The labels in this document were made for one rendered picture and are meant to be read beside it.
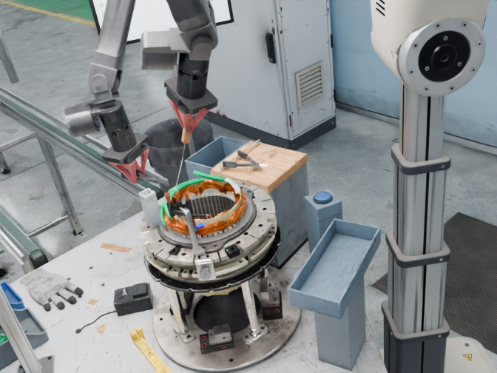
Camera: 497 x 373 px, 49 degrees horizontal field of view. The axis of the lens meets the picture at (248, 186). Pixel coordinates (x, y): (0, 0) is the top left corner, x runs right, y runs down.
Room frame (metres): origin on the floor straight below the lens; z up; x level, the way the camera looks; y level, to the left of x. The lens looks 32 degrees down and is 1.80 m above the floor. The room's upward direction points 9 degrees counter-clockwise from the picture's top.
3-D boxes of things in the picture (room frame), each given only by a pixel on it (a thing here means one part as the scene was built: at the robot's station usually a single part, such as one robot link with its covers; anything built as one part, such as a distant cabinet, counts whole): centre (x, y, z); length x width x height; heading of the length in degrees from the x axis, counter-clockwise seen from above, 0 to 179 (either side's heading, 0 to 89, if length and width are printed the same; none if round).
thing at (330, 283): (0.87, -0.16, 0.92); 0.25 x 0.11 x 0.28; 146
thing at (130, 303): (1.13, 0.36, 0.81); 0.10 x 0.06 x 0.06; 94
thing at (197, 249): (0.91, 0.13, 1.15); 0.03 x 0.02 x 0.12; 31
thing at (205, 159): (1.42, 0.08, 0.92); 0.17 x 0.11 x 0.28; 138
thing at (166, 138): (2.68, 0.34, 0.39); 0.39 x 0.39 x 0.35
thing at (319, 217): (1.13, -0.18, 0.91); 0.07 x 0.07 x 0.25; 17
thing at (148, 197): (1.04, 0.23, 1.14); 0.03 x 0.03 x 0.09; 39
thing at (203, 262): (0.89, 0.12, 1.07); 0.04 x 0.02 x 0.05; 87
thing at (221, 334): (0.93, 0.13, 0.83); 0.05 x 0.04 x 0.02; 93
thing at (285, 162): (1.31, -0.04, 1.05); 0.20 x 0.19 x 0.02; 48
